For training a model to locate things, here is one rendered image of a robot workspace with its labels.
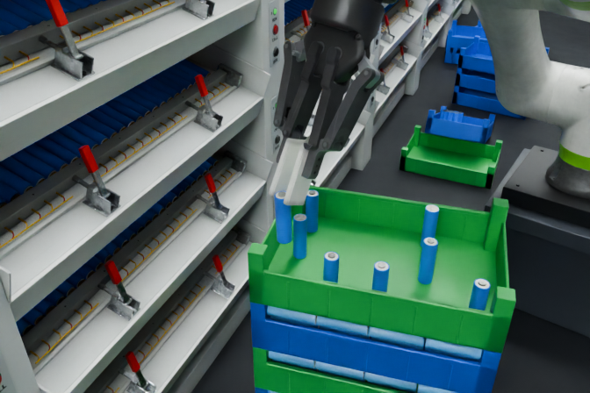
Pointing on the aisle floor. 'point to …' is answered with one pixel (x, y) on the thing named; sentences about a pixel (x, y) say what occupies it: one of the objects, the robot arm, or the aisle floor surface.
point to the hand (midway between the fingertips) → (294, 172)
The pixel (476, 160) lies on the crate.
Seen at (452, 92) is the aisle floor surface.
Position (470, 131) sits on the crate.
